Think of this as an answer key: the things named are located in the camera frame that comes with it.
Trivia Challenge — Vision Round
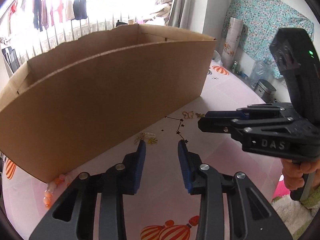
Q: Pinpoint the beige cloth pile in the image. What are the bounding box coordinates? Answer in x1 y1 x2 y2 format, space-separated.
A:
150 0 173 26

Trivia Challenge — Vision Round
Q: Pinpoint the person's right hand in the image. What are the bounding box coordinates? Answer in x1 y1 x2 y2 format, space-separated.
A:
281 159 320 193

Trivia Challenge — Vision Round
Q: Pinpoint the orange bead bracelet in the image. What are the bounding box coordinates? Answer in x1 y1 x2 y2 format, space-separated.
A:
43 174 73 209

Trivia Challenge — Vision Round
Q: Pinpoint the black metal rack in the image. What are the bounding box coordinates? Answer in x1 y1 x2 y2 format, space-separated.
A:
1 46 19 72

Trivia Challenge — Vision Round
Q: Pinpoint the grey lidded bin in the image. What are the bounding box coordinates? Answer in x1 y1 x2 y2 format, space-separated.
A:
254 79 277 103

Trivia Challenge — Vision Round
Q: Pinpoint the rolled printed paper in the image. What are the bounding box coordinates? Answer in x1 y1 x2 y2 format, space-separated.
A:
221 17 244 67

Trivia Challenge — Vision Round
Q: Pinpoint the teal floral cloth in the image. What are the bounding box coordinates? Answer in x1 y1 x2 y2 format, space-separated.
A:
221 0 314 79

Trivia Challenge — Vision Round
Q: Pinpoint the grey curtain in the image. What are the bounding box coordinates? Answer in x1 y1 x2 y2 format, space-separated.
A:
167 0 213 38

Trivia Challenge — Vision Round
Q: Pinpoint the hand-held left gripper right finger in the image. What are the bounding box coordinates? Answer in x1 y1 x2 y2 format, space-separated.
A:
177 139 293 240

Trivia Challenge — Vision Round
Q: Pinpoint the large brown cardboard box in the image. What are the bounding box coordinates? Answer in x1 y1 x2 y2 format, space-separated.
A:
0 24 218 183

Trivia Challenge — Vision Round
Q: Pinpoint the pink balloon print tablecloth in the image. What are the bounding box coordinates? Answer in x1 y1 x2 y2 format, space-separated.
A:
0 57 293 240

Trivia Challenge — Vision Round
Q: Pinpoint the pink floral blanket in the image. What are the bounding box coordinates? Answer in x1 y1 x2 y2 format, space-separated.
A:
272 176 292 201

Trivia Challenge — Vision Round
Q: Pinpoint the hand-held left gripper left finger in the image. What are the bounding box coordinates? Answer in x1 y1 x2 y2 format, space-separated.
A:
29 139 147 240

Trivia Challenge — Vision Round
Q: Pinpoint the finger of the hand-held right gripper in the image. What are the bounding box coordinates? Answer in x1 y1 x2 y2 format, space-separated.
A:
197 116 304 143
204 103 297 120

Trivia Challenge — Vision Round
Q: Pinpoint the row of hanging clothes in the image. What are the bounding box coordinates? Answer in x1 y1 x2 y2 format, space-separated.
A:
7 0 108 32

